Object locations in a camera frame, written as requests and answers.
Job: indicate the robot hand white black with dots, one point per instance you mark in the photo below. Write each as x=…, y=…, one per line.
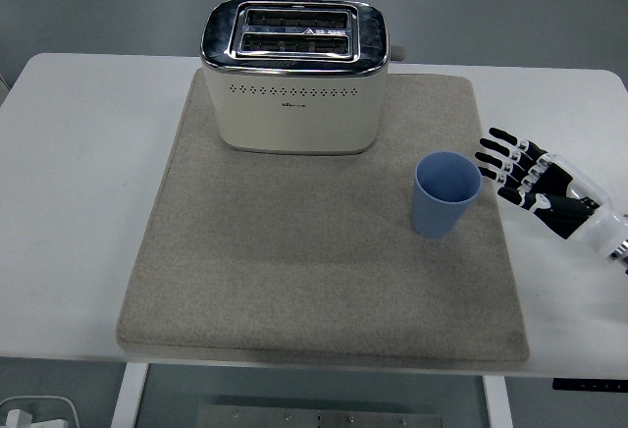
x=554, y=187

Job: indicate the blue ribbed plastic cup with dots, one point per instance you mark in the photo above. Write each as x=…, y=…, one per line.
x=434, y=217

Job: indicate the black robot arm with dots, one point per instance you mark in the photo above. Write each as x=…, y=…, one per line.
x=620, y=253

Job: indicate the black table control panel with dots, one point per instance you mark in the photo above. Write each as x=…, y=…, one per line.
x=589, y=384

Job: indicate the white table leg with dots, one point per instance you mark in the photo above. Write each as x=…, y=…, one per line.
x=498, y=401
x=128, y=396

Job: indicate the beige felt table mat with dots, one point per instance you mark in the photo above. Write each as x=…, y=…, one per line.
x=304, y=271

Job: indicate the cream and chrome toaster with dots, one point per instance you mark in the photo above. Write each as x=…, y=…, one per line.
x=294, y=114

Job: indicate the white rounded tray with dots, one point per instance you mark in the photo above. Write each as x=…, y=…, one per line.
x=66, y=411

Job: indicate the white power adapter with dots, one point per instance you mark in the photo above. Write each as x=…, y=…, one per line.
x=17, y=419

